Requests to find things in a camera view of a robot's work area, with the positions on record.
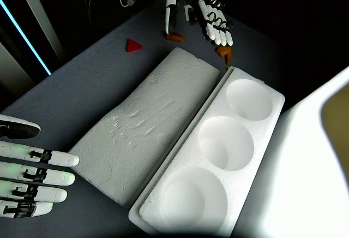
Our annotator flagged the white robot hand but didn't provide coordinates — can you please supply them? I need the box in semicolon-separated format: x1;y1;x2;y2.
0;114;80;219
164;0;234;47

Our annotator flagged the white styrofoam lid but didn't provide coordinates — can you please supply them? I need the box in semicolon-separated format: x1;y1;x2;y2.
69;47;220;209

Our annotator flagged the white styrofoam tray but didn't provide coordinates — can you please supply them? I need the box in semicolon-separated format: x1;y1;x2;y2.
128;66;286;236

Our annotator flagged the orange toy piece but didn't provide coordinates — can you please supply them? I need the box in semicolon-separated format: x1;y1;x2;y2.
214;45;234;68

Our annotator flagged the grey table cloth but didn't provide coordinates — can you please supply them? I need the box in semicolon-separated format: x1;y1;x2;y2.
0;3;284;238

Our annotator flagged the red triangle block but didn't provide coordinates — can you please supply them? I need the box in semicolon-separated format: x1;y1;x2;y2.
125;38;144;53

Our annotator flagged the cyan light strip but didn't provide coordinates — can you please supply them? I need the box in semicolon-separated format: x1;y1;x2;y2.
0;0;52;75

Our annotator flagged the large white blurred housing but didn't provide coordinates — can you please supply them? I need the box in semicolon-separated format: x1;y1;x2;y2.
226;66;349;238

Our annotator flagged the grey frame beam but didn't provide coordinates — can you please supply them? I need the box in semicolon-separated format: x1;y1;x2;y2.
0;41;35;94

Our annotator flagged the white looped cable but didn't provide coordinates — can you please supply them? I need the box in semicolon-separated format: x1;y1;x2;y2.
87;0;115;25

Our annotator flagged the white post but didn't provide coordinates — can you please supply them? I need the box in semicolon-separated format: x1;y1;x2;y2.
13;0;66;63

